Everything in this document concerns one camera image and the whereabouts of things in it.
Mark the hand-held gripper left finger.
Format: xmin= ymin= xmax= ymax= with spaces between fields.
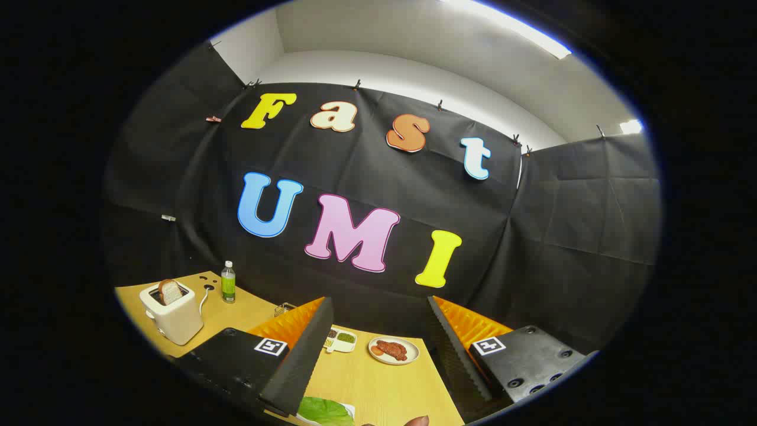
xmin=174 ymin=297 xmax=335 ymax=418

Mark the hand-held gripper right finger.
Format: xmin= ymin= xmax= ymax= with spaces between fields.
xmin=427 ymin=296 xmax=599 ymax=424

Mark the green lettuce leaf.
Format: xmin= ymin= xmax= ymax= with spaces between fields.
xmin=297 ymin=396 xmax=355 ymax=426

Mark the toasted bread slice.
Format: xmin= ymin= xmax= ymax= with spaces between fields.
xmin=158 ymin=279 xmax=185 ymax=306

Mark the round cream plate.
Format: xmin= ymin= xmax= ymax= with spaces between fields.
xmin=368 ymin=335 xmax=420 ymax=366

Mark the white divided bean dish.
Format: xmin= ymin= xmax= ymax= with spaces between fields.
xmin=323 ymin=327 xmax=358 ymax=354

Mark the brown meat piece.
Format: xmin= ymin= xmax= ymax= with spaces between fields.
xmin=377 ymin=340 xmax=409 ymax=362

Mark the green label drink bottle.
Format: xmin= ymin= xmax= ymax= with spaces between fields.
xmin=221 ymin=261 xmax=237 ymax=304

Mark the cream white toaster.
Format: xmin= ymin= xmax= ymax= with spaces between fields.
xmin=140 ymin=280 xmax=205 ymax=346

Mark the black backdrop cloth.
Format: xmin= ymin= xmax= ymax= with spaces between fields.
xmin=101 ymin=41 xmax=663 ymax=356

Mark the long ceiling light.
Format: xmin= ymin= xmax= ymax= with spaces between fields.
xmin=441 ymin=0 xmax=573 ymax=60

